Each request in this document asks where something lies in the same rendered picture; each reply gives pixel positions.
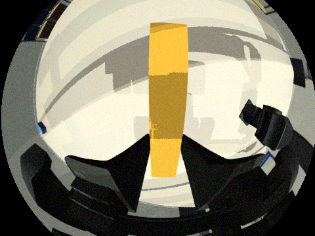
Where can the yellow bar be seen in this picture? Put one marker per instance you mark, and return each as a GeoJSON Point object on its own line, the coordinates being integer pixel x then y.
{"type": "Point", "coordinates": [168, 70]}

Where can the blue rectangular block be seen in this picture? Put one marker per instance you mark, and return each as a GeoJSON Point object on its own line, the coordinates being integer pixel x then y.
{"type": "Point", "coordinates": [42, 127]}

